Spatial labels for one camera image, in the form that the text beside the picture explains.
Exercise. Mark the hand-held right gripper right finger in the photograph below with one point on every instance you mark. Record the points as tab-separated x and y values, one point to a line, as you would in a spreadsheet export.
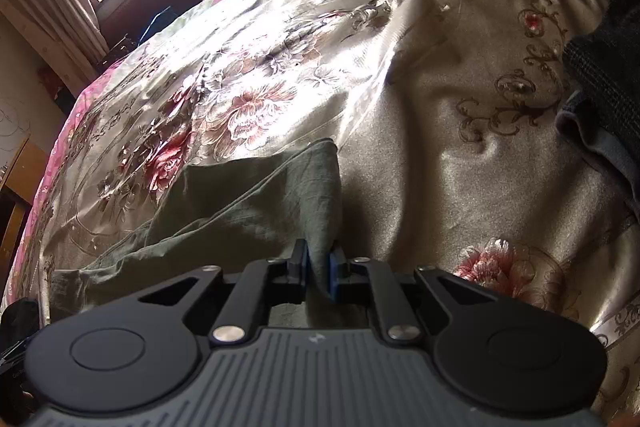
332	278

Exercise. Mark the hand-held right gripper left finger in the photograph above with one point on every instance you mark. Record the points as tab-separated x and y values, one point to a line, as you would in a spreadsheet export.
303	269

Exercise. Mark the olive green pants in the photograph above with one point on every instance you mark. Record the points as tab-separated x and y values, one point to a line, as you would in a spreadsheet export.
225	207

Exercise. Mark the floral satin bedspread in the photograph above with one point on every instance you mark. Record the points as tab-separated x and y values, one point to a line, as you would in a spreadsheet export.
425	157

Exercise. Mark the red cloth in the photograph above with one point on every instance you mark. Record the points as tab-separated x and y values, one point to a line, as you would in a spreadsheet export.
52	79

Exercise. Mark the blue object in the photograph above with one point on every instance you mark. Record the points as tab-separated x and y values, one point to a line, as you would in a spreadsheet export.
157	24

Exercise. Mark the dark grey garment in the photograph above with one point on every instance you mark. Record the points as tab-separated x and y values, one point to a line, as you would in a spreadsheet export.
605	82

